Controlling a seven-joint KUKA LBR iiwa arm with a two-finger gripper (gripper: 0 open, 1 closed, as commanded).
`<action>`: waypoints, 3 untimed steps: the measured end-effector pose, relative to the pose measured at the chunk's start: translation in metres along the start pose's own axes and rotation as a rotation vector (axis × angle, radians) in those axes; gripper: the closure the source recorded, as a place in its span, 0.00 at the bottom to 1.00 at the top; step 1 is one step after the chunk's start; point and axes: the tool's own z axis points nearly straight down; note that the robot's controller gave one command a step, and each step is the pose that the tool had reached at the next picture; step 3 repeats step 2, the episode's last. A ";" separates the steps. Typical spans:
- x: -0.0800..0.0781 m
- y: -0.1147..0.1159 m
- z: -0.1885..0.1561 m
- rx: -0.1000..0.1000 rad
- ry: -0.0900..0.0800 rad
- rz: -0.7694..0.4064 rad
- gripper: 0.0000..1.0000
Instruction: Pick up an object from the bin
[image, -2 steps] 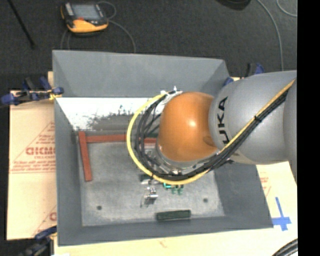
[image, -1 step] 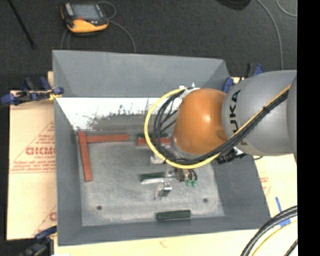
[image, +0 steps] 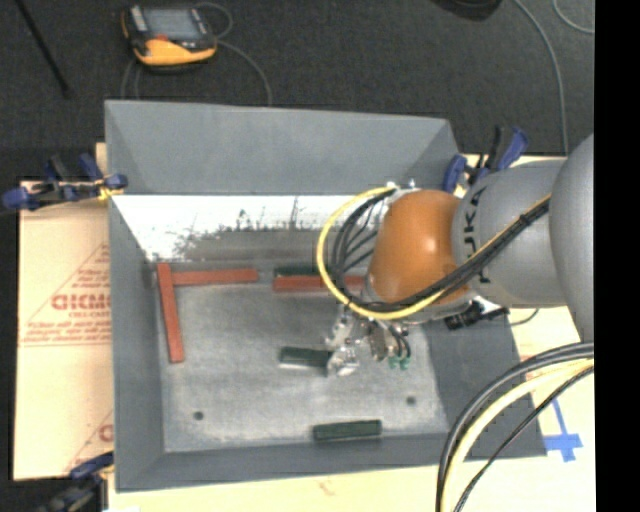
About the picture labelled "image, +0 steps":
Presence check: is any grey metal bin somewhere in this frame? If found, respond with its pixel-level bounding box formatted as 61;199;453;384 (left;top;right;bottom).
103;99;547;492

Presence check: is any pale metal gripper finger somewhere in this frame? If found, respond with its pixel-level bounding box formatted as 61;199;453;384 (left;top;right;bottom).
326;348;360;378
324;315;352;352

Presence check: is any dark green flat block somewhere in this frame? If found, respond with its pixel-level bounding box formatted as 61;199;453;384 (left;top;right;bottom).
311;419;384;443
273;265;322;279
278;345;333;371

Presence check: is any red-brown flat block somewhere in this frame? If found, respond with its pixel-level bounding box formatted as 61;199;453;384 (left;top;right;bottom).
155;262;187;365
169;268;261;288
271;275;367;294

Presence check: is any black cylinder on white bracket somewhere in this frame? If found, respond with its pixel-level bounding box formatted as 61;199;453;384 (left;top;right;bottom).
443;301;510;332

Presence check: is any brown cardboard board red print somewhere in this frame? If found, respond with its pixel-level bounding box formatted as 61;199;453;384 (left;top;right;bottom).
11;141;117;482

